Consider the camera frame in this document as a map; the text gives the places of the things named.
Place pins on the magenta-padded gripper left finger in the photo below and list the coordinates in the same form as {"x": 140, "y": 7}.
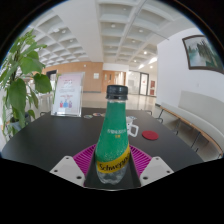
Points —
{"x": 85, "y": 160}

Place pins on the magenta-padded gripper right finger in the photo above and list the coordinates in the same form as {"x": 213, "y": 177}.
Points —
{"x": 141, "y": 161}

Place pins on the green plastic drink bottle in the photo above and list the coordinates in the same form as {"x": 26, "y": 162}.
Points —
{"x": 112, "y": 143}

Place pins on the flat round red coaster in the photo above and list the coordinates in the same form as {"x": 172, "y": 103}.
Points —
{"x": 150, "y": 135}

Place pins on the white patterned mug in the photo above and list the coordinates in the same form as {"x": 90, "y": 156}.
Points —
{"x": 133, "y": 128}

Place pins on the small round badge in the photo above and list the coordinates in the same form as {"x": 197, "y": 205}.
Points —
{"x": 96, "y": 114}
{"x": 88, "y": 116}

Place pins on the clear acrylic sign stand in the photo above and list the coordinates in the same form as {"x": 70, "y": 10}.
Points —
{"x": 67, "y": 93}

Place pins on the black-framed glass door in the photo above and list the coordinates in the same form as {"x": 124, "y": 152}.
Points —
{"x": 144, "y": 84}

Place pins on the wooden double door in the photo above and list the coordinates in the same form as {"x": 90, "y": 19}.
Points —
{"x": 108, "y": 81}

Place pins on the green leafy potted plant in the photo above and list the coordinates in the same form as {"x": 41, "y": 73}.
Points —
{"x": 18, "y": 93}

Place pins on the recessed ceiling lights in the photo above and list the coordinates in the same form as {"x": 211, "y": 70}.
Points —
{"x": 153, "y": 60}

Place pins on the dark framed landscape picture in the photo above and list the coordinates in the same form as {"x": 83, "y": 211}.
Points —
{"x": 203, "y": 53}

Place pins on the long white wall bench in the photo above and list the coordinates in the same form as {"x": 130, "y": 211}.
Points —
{"x": 203, "y": 116}

